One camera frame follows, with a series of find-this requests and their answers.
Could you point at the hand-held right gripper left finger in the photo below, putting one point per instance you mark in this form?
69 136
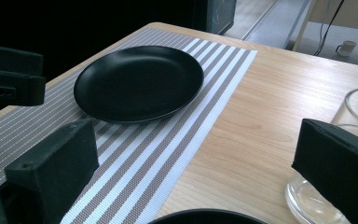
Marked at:
52 174

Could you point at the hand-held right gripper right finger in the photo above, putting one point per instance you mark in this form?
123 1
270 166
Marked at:
338 171

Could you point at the clear drinking glass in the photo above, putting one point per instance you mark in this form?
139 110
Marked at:
310 202

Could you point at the black round plate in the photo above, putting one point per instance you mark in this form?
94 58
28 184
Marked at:
208 217
136 84

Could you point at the striped woven placemat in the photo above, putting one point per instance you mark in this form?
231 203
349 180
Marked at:
155 161

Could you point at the white mug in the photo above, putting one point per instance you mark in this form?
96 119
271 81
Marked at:
348 48

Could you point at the beige wooden desk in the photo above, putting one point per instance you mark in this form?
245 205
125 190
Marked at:
354 12

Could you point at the dark cabinet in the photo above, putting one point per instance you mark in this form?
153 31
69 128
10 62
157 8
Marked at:
220 15

